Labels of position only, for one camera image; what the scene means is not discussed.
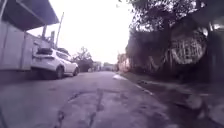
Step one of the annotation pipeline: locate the utility pole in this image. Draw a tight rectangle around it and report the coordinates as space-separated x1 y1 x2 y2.
54 11 65 50

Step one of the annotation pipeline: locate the dirt roadside verge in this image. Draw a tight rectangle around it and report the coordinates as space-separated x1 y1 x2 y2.
118 71 224 128

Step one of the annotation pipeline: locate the large dark tree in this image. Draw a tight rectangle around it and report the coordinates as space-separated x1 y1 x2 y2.
118 0 224 72

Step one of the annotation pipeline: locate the grey asphalt road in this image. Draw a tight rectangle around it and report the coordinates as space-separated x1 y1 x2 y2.
0 70 224 128

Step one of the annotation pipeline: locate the distant tree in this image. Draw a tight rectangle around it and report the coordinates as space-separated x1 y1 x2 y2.
71 46 95 73

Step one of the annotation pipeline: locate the overgrown fence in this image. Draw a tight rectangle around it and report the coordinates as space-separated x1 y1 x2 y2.
125 29 224 83

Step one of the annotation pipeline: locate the pale wall with canopy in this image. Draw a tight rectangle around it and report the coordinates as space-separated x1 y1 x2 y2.
0 0 60 72

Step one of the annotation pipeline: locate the white car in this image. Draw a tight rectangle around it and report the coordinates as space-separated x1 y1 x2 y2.
31 47 81 80

